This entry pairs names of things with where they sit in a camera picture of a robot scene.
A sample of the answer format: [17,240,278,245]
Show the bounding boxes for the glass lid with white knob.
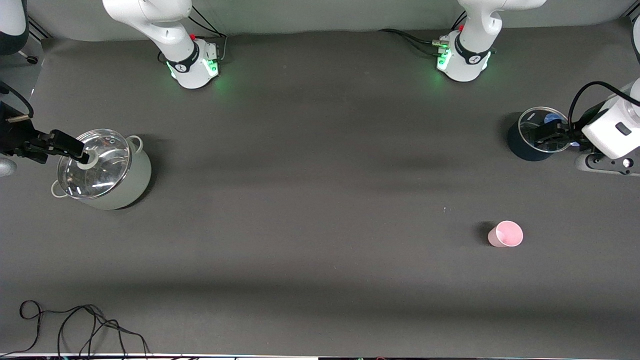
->
[56,129,132,200]

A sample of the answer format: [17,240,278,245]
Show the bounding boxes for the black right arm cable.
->
[0,81,35,119]

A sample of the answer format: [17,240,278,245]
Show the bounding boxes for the pale green cooking pot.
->
[50,129,152,211]

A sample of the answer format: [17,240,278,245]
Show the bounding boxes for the glass lid with blue knob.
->
[518,106,574,153]

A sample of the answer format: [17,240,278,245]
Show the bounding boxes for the black right arm base cables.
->
[187,5,228,63]

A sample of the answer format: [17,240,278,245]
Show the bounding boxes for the dark blue saucepan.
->
[507,106,576,162]

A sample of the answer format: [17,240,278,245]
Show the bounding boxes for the dark grey table mat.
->
[0,20,640,358]

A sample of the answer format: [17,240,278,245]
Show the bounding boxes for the pink plastic cup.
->
[487,220,524,248]

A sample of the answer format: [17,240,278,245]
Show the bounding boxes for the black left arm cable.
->
[568,81,623,126]

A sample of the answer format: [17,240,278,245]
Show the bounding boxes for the aluminium frame rail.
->
[27,17,53,41]

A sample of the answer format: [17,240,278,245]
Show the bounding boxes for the black arm base cables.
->
[187,5,228,63]
[377,28,446,57]

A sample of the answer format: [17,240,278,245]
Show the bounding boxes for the black left arm base cables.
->
[377,28,446,57]

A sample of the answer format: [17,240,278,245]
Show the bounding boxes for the loose black cable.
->
[0,300,151,358]

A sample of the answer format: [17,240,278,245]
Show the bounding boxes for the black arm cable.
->
[568,81,623,126]
[0,81,35,119]

